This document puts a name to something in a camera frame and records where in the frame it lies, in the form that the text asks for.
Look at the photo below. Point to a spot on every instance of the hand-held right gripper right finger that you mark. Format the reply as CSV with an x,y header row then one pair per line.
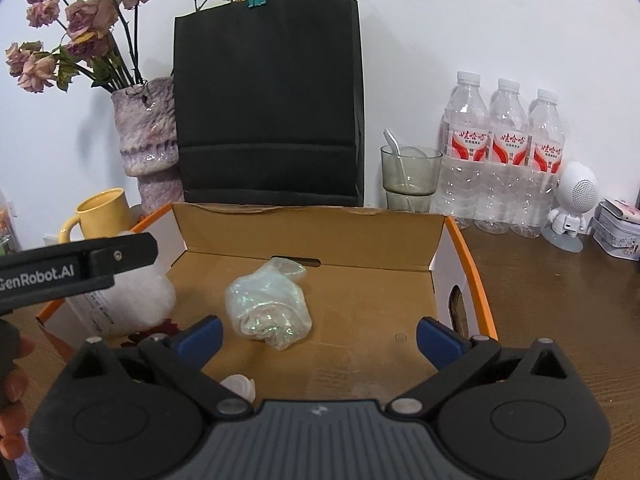
x,y
439,339

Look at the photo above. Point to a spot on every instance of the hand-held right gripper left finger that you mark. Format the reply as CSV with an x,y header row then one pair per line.
x,y
202,336

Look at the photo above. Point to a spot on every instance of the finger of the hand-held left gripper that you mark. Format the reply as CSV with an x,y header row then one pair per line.
x,y
100,260

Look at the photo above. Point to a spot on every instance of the large white tissue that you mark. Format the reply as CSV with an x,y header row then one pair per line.
x,y
145,295

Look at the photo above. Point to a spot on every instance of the iridescent clear plastic bag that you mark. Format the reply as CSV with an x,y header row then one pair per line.
x,y
265,305

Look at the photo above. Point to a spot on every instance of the orange cardboard box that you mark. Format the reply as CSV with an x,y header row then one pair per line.
x,y
350,300

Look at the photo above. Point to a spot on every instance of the person's left hand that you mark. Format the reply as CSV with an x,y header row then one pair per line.
x,y
12,391

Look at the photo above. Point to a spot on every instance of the yellow mug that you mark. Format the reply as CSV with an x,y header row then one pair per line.
x,y
102,215

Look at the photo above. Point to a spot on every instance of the small white plastic piece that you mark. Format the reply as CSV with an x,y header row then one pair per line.
x,y
240,386

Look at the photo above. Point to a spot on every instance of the colourful packet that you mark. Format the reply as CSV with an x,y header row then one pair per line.
x,y
7,225

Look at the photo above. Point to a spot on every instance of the mottled purple ceramic vase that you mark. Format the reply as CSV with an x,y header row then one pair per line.
x,y
145,130

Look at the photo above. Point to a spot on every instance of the grey glass cup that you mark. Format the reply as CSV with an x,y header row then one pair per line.
x,y
415,175

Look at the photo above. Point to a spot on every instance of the clear water bottle red label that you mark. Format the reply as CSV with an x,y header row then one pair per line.
x,y
545,155
462,145
507,150

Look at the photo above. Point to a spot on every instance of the white robot-shaped speaker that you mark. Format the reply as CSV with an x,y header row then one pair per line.
x,y
577,190

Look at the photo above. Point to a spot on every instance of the white spoon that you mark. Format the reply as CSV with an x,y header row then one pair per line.
x,y
391,141

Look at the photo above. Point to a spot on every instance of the printed tin box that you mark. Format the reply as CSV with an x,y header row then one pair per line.
x,y
617,232

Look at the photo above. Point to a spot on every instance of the dried pink flowers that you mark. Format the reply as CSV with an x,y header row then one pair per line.
x,y
82,15

